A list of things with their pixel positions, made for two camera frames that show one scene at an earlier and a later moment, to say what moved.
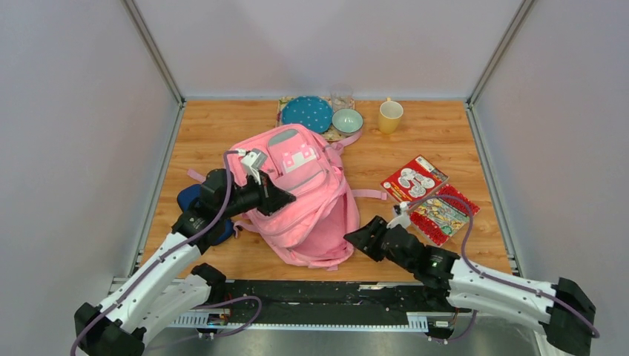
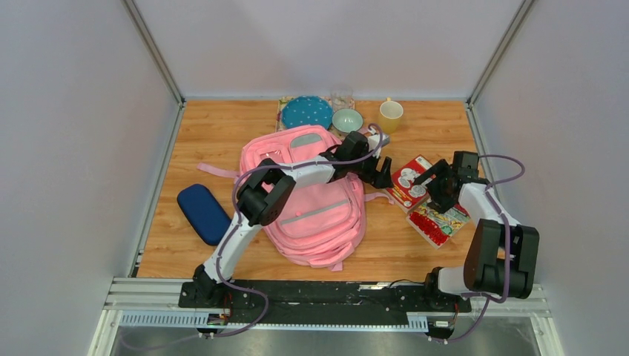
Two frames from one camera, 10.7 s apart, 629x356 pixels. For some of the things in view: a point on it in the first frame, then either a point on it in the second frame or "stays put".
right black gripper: [362, 238] to [440, 169]
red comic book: [418, 181] stays put
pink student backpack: [320, 227] stays put
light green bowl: [347, 121] stays put
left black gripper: [271, 198] to [383, 179]
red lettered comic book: [437, 219] stays put
